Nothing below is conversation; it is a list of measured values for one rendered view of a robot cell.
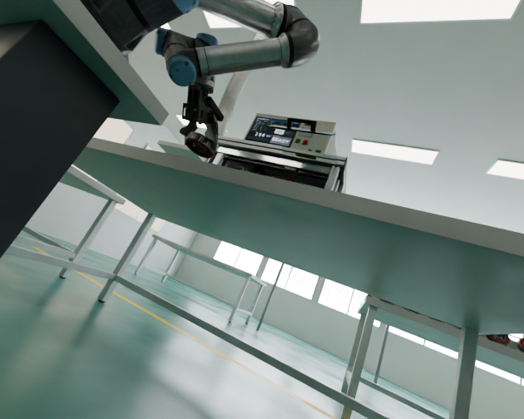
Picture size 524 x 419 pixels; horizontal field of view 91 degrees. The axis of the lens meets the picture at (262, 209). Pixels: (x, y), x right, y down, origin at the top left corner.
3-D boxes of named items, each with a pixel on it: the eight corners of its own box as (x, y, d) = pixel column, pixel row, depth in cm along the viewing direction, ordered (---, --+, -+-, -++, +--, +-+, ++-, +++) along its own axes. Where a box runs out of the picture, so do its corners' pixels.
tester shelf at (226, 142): (344, 165, 109) (347, 156, 110) (214, 141, 135) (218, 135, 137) (343, 209, 147) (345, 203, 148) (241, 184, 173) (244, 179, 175)
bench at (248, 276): (231, 323, 366) (252, 273, 389) (131, 272, 448) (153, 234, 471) (250, 326, 444) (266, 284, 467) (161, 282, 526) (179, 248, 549)
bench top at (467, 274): (818, 331, 36) (808, 296, 38) (18, 130, 122) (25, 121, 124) (479, 334, 124) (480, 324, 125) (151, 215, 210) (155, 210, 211)
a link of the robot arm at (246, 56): (327, 73, 83) (173, 97, 74) (313, 57, 89) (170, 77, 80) (336, 32, 73) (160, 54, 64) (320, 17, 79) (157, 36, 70)
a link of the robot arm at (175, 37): (159, 36, 70) (198, 48, 76) (155, 20, 76) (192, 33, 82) (155, 64, 76) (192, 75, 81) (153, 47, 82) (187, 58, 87)
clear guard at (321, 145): (330, 135, 86) (336, 121, 88) (266, 126, 95) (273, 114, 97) (333, 184, 114) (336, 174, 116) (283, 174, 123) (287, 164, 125)
